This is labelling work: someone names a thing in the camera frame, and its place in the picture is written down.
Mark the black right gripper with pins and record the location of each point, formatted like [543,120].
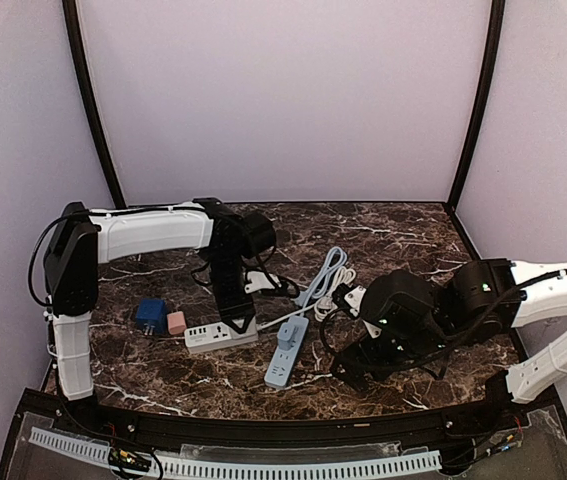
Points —
[351,361]

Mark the light blue USB charger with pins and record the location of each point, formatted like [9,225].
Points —
[286,336]

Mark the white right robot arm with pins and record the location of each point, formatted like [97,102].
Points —
[414,322]

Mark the small circuit board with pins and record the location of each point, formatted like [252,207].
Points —
[128,460]

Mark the black frame rail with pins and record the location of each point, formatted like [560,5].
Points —
[455,430]

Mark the pink USB charger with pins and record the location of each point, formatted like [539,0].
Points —
[176,323]

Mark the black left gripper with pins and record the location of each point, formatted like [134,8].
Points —
[236,310]

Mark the white power strip with USB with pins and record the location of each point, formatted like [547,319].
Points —
[216,336]

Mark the white cube socket adapter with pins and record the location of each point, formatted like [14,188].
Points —
[247,331]

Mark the white slotted cable duct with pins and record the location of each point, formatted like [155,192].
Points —
[200,462]

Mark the light blue power strip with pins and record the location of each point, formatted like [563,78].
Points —
[282,363]

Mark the blue cube socket adapter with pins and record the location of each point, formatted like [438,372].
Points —
[151,316]

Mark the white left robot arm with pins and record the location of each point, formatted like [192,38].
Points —
[74,245]

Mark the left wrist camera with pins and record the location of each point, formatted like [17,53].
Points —
[270,285]

